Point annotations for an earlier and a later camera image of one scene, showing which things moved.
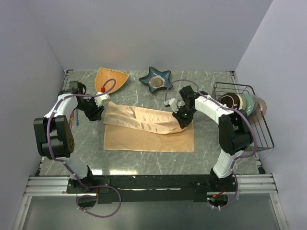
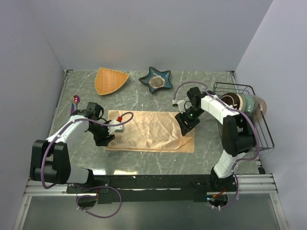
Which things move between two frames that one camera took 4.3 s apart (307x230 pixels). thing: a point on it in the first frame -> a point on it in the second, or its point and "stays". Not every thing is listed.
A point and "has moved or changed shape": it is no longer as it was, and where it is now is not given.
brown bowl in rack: x=231 y=99 stays
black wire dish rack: x=263 y=138 stays
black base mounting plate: x=151 y=189 stays
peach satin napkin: x=127 y=128 has moved or changed shape
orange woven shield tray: x=103 y=74 stays
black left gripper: x=96 y=114 -> x=101 y=141
